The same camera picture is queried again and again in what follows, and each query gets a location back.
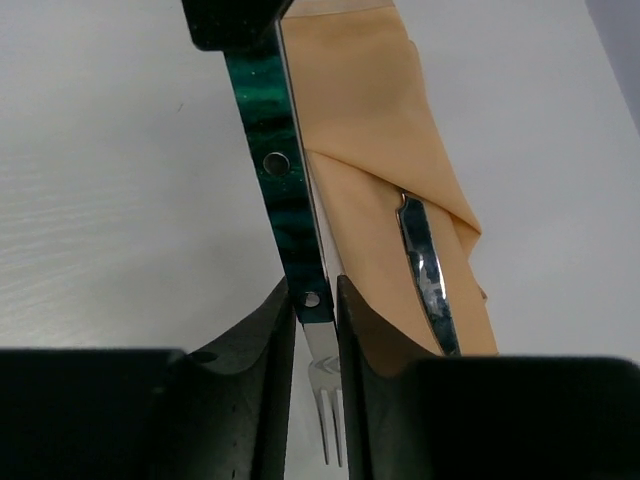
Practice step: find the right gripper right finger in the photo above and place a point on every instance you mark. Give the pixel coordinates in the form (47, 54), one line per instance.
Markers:
(411, 414)

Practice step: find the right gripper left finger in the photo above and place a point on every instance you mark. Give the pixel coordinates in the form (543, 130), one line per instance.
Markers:
(219, 412)

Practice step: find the green handled fork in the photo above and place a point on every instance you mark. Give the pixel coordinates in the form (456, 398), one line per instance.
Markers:
(263, 93)

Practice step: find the beige satin napkin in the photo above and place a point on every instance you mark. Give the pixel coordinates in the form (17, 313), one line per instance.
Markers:
(370, 136)

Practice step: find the green handled knife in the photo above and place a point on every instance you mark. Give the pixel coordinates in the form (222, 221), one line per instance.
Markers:
(427, 273)

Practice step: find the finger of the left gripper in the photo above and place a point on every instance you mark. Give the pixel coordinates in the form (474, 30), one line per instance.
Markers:
(231, 25)

